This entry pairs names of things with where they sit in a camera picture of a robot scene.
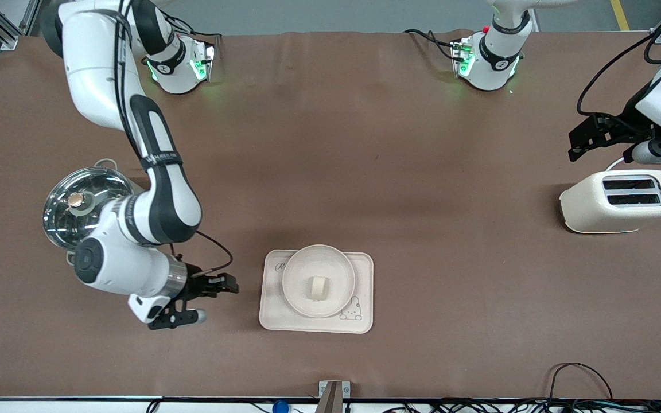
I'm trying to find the round cream plate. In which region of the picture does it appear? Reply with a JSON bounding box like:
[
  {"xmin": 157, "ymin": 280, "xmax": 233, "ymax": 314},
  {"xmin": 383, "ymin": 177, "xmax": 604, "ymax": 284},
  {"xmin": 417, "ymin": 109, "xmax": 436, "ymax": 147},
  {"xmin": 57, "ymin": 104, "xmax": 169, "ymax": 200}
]
[{"xmin": 281, "ymin": 244, "xmax": 357, "ymax": 320}]

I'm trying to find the small white bun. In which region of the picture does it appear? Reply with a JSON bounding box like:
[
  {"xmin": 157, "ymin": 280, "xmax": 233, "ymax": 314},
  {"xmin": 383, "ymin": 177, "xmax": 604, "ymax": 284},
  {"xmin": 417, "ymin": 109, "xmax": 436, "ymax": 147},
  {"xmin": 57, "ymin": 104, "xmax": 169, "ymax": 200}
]
[{"xmin": 307, "ymin": 276, "xmax": 331, "ymax": 301}]

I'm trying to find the cream rabbit print tray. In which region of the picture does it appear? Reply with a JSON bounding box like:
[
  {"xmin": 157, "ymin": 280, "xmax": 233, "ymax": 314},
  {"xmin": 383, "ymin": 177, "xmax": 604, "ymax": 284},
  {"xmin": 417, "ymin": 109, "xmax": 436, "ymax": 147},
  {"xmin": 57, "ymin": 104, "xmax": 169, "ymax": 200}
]
[{"xmin": 259, "ymin": 249, "xmax": 375, "ymax": 334}]

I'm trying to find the cream two-slot toaster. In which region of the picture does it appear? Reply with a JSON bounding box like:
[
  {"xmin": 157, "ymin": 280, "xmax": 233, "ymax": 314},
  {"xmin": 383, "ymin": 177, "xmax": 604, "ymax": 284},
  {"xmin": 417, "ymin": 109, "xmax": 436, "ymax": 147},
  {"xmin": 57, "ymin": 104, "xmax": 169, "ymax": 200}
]
[{"xmin": 559, "ymin": 169, "xmax": 661, "ymax": 235}]

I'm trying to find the brown table cover mat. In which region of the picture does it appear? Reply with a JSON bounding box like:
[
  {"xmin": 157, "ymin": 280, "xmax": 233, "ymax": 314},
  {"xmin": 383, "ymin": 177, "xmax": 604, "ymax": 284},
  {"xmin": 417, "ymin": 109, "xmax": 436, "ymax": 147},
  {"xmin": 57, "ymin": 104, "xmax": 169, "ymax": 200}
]
[{"xmin": 0, "ymin": 30, "xmax": 661, "ymax": 400}]

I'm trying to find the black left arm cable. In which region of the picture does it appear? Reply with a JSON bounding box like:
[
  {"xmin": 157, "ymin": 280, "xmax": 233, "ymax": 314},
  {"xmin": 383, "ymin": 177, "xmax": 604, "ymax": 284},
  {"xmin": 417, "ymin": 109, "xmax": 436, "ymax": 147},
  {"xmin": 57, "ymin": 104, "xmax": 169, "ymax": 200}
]
[{"xmin": 576, "ymin": 0, "xmax": 661, "ymax": 118}]

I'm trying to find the grey metal camera bracket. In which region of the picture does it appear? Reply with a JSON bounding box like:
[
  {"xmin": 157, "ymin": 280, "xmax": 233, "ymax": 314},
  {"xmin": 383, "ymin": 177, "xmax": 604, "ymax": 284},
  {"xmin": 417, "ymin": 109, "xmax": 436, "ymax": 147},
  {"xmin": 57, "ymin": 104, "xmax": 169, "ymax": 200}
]
[{"xmin": 317, "ymin": 380, "xmax": 352, "ymax": 413}]

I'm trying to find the black left base cable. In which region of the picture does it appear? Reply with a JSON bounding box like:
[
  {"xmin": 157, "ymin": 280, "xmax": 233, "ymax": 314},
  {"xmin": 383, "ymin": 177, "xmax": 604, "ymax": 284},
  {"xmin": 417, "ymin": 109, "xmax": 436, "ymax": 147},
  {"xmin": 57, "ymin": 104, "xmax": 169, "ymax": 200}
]
[{"xmin": 403, "ymin": 28, "xmax": 458, "ymax": 61}]

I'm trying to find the black base cable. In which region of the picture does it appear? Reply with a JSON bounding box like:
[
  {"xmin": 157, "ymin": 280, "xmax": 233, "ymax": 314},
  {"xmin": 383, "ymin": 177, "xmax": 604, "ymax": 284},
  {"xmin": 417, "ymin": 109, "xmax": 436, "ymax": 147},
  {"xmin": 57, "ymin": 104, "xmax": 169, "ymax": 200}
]
[
  {"xmin": 403, "ymin": 28, "xmax": 458, "ymax": 61},
  {"xmin": 167, "ymin": 11, "xmax": 221, "ymax": 55}
]

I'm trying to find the black looped cable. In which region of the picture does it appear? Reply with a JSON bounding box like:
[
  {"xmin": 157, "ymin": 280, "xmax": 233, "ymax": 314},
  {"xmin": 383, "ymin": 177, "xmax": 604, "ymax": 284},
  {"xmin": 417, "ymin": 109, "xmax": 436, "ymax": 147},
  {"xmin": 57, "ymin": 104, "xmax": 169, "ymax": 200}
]
[{"xmin": 547, "ymin": 362, "xmax": 616, "ymax": 403}]

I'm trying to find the black right base cable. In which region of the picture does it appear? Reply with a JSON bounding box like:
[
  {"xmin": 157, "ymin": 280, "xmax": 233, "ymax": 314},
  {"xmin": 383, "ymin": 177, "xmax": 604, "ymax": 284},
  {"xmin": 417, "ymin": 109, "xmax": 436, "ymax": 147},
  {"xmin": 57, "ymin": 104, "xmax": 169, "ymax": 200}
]
[{"xmin": 167, "ymin": 11, "xmax": 221, "ymax": 55}]

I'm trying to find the black cable bundle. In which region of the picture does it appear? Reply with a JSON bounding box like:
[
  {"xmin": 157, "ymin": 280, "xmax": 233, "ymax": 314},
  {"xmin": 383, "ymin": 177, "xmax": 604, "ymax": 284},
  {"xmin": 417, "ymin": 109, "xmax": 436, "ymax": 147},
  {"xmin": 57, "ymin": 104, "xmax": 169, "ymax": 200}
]
[{"xmin": 382, "ymin": 398, "xmax": 661, "ymax": 413}]

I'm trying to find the aluminium frame profile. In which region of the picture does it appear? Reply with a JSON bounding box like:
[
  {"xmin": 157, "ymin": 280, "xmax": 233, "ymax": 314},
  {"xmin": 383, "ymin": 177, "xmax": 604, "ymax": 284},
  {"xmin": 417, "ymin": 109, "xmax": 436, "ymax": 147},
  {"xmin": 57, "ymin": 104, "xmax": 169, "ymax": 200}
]
[{"xmin": 0, "ymin": 0, "xmax": 42, "ymax": 51}]

